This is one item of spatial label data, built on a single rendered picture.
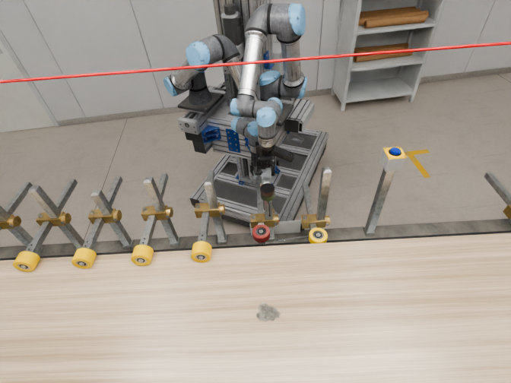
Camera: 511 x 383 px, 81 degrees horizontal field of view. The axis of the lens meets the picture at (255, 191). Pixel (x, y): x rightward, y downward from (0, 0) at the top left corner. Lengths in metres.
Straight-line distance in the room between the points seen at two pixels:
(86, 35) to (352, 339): 3.74
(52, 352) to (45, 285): 0.30
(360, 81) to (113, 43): 2.98
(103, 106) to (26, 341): 3.31
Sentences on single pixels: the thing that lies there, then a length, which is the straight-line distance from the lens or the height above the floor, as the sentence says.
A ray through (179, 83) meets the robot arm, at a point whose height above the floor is 1.25.
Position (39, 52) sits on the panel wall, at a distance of 4.29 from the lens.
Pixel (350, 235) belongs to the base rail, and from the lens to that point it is 1.63.
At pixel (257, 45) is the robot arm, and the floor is 1.52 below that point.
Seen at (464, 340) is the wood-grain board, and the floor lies 0.90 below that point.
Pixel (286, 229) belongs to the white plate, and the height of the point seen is 0.73.
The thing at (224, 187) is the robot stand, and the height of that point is 0.21.
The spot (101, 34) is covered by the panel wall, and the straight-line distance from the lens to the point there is 3.97.
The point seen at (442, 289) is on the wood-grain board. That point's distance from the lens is 1.35.
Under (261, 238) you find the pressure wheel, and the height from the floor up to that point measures 0.91.
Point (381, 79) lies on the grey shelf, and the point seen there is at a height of 0.14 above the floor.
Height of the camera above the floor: 1.99
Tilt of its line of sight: 45 degrees down
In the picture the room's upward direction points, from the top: 6 degrees counter-clockwise
